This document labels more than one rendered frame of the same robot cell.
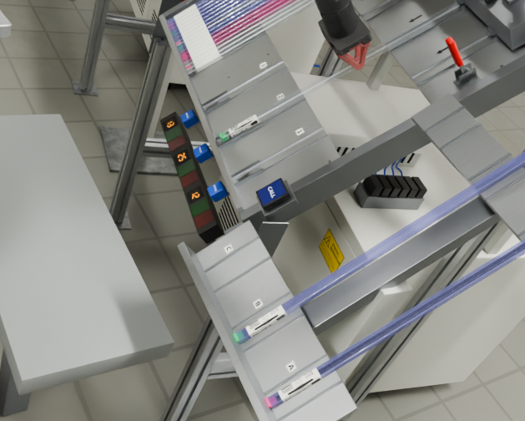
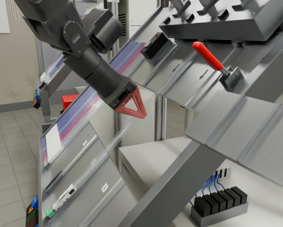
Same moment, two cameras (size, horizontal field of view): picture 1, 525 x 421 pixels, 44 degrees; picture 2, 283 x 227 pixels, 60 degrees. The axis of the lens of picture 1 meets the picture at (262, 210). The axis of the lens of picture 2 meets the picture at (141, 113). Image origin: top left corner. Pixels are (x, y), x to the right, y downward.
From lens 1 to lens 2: 0.77 m
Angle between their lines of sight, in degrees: 23
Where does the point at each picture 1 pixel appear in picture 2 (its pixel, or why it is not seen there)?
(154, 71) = not seen: hidden behind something
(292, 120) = (100, 179)
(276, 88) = (91, 156)
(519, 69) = not seen: outside the picture
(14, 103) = (16, 209)
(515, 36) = (262, 24)
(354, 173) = (158, 219)
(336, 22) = (97, 80)
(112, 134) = not seen: hidden behind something
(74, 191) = not seen: outside the picture
